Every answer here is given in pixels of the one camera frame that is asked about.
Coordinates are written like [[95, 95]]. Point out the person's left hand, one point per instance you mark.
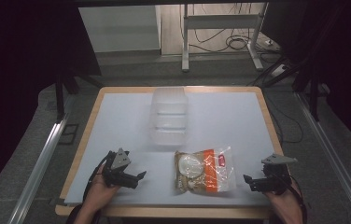
[[99, 193]]

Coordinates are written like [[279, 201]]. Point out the clear plastic container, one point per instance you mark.
[[169, 118]]

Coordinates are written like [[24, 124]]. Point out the clear bag of snacks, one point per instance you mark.
[[204, 171]]

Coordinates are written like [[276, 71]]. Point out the white metal desk frame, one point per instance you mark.
[[223, 21]]

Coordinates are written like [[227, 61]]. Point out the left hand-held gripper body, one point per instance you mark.
[[117, 161]]

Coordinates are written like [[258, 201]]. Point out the white power strip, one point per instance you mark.
[[278, 70]]

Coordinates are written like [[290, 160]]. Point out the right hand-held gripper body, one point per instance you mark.
[[275, 177]]

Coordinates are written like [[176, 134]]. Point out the person's right hand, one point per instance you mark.
[[281, 202]]

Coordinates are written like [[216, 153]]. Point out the black floor plate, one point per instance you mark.
[[68, 133]]

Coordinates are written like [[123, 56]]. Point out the white cabinet panel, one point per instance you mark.
[[120, 28]]

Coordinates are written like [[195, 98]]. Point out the black metal stand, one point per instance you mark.
[[59, 99], [313, 99]]

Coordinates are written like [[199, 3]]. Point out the aluminium rail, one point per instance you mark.
[[39, 168], [335, 158]]

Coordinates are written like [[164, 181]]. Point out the white table mat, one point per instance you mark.
[[226, 124]]

